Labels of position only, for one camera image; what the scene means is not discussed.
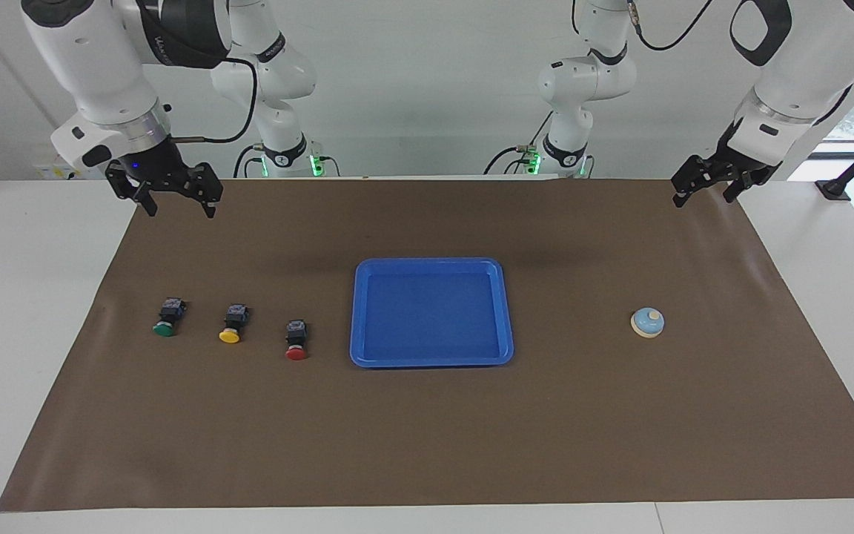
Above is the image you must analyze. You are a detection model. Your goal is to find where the brown table mat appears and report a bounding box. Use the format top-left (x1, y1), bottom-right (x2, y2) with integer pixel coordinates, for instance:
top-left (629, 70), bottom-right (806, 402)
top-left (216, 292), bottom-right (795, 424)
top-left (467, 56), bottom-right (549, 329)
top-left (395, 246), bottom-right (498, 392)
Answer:
top-left (0, 177), bottom-right (854, 512)

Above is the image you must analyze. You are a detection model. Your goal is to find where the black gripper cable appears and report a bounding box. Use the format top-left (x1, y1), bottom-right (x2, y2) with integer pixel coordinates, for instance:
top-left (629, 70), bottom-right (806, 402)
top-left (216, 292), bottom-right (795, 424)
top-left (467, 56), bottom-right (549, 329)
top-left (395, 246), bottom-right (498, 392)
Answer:
top-left (798, 84), bottom-right (854, 127)
top-left (168, 56), bottom-right (259, 144)

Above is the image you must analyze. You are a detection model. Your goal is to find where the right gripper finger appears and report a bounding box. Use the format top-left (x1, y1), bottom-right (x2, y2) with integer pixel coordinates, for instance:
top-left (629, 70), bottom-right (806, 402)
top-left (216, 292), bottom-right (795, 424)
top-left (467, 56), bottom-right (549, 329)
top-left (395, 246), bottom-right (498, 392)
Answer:
top-left (105, 163), bottom-right (159, 218)
top-left (190, 162), bottom-right (223, 219)

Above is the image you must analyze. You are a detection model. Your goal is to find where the blue plastic tray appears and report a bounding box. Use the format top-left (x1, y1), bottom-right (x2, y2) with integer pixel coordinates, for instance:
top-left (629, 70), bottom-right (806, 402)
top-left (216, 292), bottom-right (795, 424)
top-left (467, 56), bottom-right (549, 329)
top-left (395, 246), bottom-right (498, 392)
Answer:
top-left (349, 257), bottom-right (514, 369)

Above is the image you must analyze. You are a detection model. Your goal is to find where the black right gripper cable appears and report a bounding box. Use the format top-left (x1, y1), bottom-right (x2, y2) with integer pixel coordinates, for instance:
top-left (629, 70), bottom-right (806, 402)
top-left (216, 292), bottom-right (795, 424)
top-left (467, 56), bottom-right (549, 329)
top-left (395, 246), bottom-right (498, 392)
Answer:
top-left (168, 56), bottom-right (259, 144)

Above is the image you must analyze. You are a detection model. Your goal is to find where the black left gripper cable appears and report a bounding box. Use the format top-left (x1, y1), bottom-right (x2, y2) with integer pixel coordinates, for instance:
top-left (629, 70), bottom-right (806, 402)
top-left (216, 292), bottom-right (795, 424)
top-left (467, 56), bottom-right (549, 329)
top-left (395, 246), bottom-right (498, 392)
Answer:
top-left (798, 84), bottom-right (854, 127)

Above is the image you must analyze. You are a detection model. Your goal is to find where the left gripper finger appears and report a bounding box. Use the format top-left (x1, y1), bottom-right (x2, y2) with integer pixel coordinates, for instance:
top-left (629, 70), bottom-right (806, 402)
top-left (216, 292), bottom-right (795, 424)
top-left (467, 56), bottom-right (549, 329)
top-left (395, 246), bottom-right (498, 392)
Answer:
top-left (723, 169), bottom-right (775, 204)
top-left (672, 156), bottom-right (713, 208)

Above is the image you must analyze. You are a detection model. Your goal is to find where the light blue service bell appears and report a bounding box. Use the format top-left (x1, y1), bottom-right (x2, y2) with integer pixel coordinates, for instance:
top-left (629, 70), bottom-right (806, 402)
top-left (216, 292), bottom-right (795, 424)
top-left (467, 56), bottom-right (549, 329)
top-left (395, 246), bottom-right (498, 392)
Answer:
top-left (630, 306), bottom-right (666, 339)

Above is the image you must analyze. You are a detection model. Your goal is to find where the red mushroom push button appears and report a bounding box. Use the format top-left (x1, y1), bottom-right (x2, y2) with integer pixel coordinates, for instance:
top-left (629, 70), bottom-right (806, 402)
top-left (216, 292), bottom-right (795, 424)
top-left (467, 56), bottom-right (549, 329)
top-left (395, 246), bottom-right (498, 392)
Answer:
top-left (285, 320), bottom-right (309, 362)

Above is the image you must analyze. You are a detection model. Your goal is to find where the green mushroom push button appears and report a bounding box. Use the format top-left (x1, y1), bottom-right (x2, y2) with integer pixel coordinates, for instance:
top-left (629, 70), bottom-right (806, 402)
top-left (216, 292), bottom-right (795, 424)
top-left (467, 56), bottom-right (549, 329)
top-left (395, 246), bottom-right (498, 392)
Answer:
top-left (152, 297), bottom-right (188, 338)

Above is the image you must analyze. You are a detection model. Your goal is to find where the yellow mushroom push button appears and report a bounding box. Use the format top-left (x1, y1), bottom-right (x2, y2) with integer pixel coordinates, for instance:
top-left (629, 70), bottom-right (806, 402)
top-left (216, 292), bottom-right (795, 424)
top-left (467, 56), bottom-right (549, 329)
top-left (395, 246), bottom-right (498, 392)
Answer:
top-left (218, 303), bottom-right (251, 345)

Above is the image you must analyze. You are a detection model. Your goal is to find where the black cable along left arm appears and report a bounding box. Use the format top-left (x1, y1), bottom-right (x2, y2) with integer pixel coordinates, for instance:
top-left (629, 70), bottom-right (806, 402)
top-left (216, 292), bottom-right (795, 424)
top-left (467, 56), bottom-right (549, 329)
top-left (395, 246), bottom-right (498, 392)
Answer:
top-left (623, 0), bottom-right (715, 52)

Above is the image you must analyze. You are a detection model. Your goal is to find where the black left arm base cable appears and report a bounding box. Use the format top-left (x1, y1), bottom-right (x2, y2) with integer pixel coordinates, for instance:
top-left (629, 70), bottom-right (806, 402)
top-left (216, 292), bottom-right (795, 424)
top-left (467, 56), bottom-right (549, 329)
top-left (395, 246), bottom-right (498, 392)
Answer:
top-left (483, 145), bottom-right (543, 177)

